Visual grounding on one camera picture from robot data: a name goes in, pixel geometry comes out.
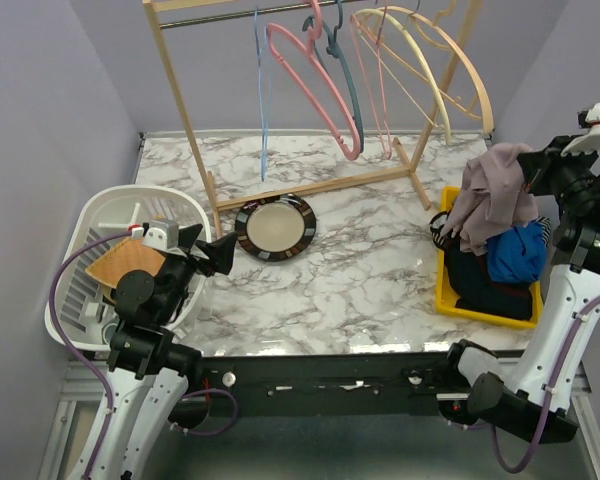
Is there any dark navy garment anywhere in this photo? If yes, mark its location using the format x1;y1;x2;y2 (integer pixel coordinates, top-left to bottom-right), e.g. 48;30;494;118
445;243;533;321

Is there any yellow plastic bin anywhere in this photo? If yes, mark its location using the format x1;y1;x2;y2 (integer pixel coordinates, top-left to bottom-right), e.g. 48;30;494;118
435;185;544;330

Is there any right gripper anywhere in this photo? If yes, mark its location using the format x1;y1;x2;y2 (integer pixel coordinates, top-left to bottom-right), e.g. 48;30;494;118
519;134;600;212

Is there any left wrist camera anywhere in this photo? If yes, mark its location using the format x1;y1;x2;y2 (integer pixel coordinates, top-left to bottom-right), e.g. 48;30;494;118
128;219;179;252

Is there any white plastic dish rack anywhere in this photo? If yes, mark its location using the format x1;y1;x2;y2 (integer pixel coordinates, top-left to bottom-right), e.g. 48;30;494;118
53;185;212;352

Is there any blue garment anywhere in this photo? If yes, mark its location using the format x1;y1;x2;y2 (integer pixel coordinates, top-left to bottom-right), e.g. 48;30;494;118
487;217;551;285

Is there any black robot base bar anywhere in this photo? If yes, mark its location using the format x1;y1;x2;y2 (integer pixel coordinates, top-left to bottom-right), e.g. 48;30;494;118
168;352;469;431

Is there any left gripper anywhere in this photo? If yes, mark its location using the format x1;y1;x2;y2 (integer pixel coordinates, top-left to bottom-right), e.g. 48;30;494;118
157;222;239;324

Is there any light blue wire hanger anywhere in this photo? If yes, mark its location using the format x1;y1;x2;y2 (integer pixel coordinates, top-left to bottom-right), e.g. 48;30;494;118
254;6;271;182

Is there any dark rimmed ceramic plate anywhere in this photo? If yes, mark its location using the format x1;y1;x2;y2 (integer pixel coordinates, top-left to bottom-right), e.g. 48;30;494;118
234;194;317;262

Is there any cream plastic hanger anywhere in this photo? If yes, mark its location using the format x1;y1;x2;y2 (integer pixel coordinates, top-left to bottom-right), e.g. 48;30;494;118
352;8;452;145

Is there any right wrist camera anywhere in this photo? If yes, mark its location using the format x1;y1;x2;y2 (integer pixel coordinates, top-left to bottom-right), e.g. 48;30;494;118
561;102;600;157

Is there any mauve tank top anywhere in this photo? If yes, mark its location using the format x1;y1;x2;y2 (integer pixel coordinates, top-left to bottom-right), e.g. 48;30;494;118
440;143;539;256

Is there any wooden curved hanger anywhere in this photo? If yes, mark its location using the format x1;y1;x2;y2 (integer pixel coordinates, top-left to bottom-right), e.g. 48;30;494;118
410;1;494;135

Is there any small cup in rack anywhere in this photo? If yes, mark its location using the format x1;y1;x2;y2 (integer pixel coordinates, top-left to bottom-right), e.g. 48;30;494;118
102;322;119;347

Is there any thin pink hanger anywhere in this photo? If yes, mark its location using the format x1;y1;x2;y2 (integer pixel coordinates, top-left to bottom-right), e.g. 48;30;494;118
349;2;393;159

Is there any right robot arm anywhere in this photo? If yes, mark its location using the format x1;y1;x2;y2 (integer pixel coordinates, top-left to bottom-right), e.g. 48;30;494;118
439;133;600;444

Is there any wooden clothes rack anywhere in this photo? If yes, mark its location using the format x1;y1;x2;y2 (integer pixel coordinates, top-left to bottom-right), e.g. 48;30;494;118
142;0;486;253

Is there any pink plastic hanger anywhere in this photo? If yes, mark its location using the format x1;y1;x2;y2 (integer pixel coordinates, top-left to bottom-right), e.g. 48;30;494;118
265;0;363;162

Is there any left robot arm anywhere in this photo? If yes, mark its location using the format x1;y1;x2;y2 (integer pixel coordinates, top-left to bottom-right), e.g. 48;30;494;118
69;221;237;479

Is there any woven wicker fan tray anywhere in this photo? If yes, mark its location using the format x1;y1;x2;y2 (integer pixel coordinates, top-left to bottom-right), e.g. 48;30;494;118
86;238;165;289

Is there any striped black white garment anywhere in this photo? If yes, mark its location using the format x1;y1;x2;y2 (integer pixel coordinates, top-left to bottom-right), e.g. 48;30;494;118
429;211;460;251

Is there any teal plastic hanger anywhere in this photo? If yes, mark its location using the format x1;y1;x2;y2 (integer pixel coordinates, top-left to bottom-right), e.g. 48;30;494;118
301;1;364;161

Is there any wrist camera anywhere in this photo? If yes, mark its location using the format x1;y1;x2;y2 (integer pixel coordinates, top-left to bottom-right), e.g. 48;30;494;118
561;102;600;157
128;219;179;252

